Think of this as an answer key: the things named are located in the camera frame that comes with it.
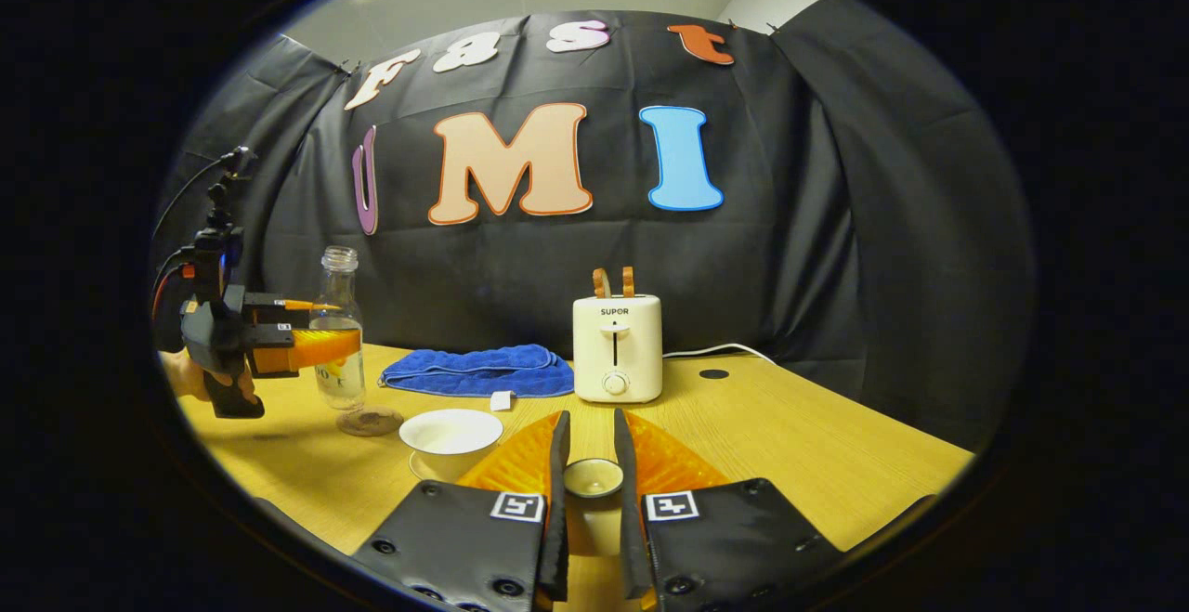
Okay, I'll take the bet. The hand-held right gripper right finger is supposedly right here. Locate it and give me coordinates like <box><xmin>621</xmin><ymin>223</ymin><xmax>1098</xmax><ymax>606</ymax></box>
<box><xmin>613</xmin><ymin>408</ymin><xmax>846</xmax><ymax>612</ymax></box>

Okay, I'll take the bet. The round brown coaster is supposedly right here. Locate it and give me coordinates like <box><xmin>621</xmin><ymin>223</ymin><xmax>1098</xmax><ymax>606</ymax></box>
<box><xmin>336</xmin><ymin>406</ymin><xmax>406</xmax><ymax>437</ymax></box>

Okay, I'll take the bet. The clear water bottle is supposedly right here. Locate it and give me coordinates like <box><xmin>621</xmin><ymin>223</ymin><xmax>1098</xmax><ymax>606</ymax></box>
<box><xmin>311</xmin><ymin>246</ymin><xmax>366</xmax><ymax>411</ymax></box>

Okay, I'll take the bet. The red gripper cable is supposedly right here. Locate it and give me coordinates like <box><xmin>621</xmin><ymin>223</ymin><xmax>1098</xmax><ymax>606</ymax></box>
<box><xmin>153</xmin><ymin>264</ymin><xmax>198</xmax><ymax>320</ymax></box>

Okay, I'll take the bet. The white toaster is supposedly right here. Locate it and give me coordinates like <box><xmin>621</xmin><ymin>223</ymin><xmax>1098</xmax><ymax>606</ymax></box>
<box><xmin>572</xmin><ymin>293</ymin><xmax>664</xmax><ymax>405</ymax></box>

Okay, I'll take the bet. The blue towel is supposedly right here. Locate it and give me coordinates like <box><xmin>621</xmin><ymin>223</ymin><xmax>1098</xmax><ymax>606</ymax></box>
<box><xmin>379</xmin><ymin>344</ymin><xmax>575</xmax><ymax>411</ymax></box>

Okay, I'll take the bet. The cream teacup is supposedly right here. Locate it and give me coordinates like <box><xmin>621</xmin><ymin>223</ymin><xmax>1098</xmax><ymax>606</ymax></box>
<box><xmin>399</xmin><ymin>409</ymin><xmax>504</xmax><ymax>483</ymax></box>

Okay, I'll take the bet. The cream saucer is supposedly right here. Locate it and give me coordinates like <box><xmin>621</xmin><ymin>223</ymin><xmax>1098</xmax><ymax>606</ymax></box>
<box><xmin>409</xmin><ymin>449</ymin><xmax>465</xmax><ymax>485</ymax></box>

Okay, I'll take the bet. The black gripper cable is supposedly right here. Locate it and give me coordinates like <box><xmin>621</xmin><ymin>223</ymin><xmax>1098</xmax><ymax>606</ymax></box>
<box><xmin>153</xmin><ymin>155</ymin><xmax>233</xmax><ymax>241</ymax></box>

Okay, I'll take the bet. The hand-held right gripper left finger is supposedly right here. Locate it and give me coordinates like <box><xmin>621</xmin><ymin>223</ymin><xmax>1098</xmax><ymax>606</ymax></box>
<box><xmin>351</xmin><ymin>410</ymin><xmax>572</xmax><ymax>612</ymax></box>

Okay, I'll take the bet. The white power cable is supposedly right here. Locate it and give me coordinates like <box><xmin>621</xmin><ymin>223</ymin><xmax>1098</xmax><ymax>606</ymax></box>
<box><xmin>661</xmin><ymin>343</ymin><xmax>777</xmax><ymax>364</ymax></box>

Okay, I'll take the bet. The cream teacup lid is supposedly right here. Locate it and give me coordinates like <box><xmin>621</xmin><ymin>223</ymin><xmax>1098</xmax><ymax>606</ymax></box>
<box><xmin>562</xmin><ymin>457</ymin><xmax>626</xmax><ymax>585</ymax></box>

